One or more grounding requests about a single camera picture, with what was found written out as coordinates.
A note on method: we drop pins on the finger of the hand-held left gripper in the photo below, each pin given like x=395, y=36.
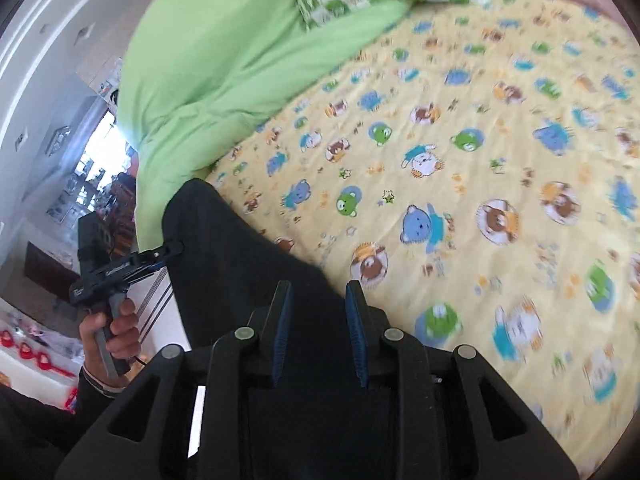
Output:
x=162, y=252

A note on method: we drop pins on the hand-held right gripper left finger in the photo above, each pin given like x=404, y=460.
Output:
x=280, y=336

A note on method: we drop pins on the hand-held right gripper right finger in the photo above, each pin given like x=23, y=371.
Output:
x=356, y=341

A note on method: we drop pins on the black pants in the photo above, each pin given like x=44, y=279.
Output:
x=235, y=270

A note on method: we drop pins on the person's left forearm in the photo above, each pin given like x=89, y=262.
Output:
x=40, y=425

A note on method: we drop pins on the person's left hand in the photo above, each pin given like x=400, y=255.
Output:
x=117, y=330

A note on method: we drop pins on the dark wooden cabinet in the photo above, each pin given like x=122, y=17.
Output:
x=47, y=272

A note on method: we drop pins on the red toys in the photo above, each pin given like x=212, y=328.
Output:
x=35, y=355

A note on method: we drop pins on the green blanket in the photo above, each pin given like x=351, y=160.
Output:
x=220, y=60

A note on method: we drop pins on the yellow bear print bed sheet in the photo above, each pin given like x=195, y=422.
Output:
x=465, y=160

